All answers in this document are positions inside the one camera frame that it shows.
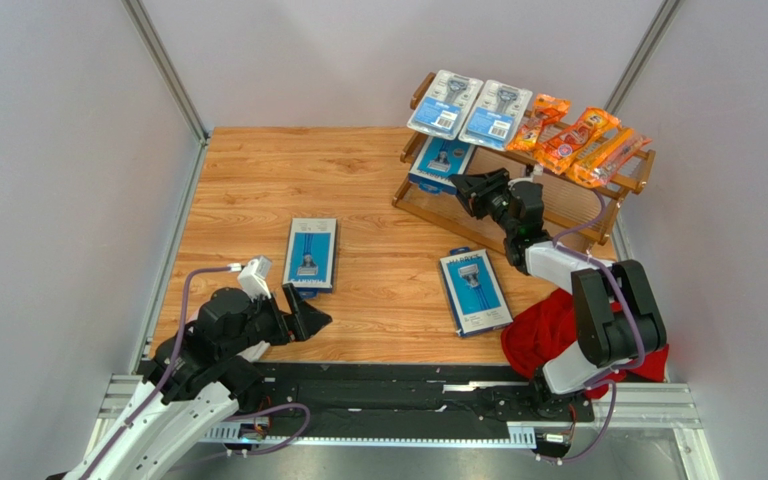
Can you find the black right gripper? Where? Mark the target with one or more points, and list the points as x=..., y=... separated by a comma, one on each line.
x=482, y=197

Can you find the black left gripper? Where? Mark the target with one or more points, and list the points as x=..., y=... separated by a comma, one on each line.
x=305, y=318

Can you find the blue Harry's razor box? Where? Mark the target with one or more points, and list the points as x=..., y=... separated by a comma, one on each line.
x=437, y=161
x=474, y=296
x=311, y=255

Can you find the clear blister razor pack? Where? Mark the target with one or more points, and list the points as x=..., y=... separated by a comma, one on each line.
x=445, y=104
x=496, y=115

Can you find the orange Bic razor bag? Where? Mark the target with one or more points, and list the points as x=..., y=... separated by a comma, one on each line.
x=597, y=168
x=558, y=153
x=546, y=111

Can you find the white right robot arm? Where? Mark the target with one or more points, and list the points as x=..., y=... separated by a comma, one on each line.
x=618, y=322

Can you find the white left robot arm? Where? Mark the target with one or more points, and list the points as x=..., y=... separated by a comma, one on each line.
x=197, y=381

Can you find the red cloth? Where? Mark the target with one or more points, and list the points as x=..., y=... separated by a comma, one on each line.
x=544, y=330

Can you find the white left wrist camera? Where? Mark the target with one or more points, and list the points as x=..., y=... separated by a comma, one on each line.
x=252, y=278

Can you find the aluminium slotted rail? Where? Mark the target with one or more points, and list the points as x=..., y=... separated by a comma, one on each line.
x=237, y=435

